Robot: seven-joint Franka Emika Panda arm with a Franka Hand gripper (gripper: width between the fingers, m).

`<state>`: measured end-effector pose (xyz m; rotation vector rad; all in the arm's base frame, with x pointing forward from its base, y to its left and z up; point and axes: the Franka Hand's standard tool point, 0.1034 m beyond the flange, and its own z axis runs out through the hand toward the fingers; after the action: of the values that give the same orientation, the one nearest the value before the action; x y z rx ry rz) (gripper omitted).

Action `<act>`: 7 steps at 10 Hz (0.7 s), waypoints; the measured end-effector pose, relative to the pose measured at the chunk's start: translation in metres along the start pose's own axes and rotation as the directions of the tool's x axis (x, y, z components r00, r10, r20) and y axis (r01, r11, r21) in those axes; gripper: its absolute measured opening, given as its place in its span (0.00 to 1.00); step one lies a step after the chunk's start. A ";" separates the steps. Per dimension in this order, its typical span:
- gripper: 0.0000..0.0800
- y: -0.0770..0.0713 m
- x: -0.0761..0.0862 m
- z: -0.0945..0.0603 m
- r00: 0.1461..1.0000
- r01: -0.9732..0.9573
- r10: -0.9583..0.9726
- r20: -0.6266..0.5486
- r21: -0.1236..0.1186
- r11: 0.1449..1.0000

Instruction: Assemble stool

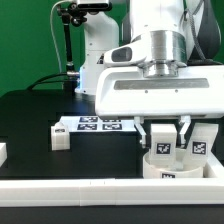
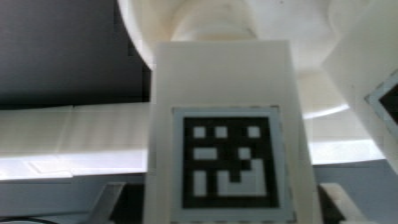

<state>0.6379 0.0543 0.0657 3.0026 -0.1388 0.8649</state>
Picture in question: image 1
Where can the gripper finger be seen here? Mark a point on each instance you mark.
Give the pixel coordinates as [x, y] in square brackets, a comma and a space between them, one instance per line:
[184, 123]
[138, 124]

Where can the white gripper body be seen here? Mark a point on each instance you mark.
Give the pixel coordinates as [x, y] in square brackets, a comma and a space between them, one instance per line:
[197, 91]

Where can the white round stool seat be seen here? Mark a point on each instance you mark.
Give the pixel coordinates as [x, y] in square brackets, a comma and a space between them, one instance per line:
[178, 170]

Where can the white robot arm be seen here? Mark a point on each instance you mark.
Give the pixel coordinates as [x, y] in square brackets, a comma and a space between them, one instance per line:
[165, 69]

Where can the white marker sheet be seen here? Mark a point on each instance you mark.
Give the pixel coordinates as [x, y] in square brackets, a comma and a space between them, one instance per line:
[95, 124]

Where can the white U-shaped fence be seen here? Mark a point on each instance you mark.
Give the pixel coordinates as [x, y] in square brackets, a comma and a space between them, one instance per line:
[33, 193]

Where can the black camera stand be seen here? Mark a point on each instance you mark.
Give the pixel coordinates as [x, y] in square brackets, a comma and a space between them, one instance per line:
[70, 15]

